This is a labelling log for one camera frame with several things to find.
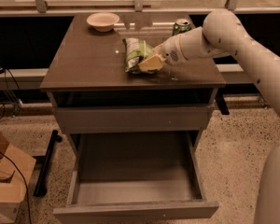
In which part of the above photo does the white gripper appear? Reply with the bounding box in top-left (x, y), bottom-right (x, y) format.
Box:
top-left (138, 34), bottom-right (188, 73)

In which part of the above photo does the green jalapeno chip bag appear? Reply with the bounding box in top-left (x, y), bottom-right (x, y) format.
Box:
top-left (122, 37), bottom-right (160, 75)

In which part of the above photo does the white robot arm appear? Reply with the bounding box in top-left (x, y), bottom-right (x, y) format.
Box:
top-left (139, 9), bottom-right (280, 224)

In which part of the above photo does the grey drawer cabinet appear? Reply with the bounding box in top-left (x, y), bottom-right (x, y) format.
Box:
top-left (39, 13), bottom-right (227, 224)

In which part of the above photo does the closed grey top drawer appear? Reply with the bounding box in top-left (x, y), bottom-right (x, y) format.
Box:
top-left (54, 105), bottom-right (214, 134)

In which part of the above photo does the open grey middle drawer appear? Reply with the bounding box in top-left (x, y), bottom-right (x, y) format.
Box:
top-left (53, 132), bottom-right (218, 224)

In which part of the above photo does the green soda can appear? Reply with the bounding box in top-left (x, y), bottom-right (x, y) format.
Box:
top-left (172, 19), bottom-right (191, 35)

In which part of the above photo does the white bowl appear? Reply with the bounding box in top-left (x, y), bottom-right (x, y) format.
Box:
top-left (87, 12), bottom-right (119, 32)

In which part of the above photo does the black metal stand leg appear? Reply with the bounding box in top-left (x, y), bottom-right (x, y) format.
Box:
top-left (34, 130), bottom-right (63, 197)

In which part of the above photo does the cardboard box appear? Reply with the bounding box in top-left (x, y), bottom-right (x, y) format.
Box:
top-left (0, 132), bottom-right (35, 224)

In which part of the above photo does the black cable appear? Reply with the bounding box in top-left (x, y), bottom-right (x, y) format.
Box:
top-left (0, 140), bottom-right (34, 224)

